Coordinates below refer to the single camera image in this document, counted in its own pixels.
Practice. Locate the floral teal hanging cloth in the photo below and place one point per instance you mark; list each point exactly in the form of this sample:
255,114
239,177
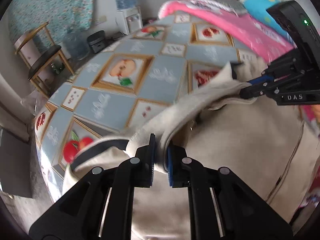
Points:
62,16

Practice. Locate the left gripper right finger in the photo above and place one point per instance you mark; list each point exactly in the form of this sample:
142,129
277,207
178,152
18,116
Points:
177,175

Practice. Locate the clear plastic bag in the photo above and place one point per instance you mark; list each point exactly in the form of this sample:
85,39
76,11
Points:
34,102

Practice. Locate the empty clear water jug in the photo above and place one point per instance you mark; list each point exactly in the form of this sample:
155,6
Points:
75,44

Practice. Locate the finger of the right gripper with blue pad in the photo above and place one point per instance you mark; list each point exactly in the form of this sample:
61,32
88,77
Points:
256,88

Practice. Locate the wooden chair dark seat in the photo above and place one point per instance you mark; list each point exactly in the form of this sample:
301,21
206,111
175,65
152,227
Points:
43,61

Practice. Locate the white water dispenser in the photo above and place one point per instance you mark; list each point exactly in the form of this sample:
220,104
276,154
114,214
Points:
129,20

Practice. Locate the fruit-pattern blue bed sheet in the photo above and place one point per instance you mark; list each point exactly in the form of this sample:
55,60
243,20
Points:
127,84

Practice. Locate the beige jacket with black trim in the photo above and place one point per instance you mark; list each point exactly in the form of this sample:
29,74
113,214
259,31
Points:
273,149

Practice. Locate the dark grey cabinet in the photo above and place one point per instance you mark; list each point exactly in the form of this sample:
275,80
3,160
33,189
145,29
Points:
15,165

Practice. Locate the pink blanket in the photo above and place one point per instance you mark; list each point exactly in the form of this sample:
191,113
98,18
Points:
259,38

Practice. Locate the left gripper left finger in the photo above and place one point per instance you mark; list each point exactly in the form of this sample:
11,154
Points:
145,168

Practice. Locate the black rice cooker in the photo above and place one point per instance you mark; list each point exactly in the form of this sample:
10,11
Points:
97,41

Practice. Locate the cyan pillow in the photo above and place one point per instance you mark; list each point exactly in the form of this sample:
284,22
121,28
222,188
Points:
258,10

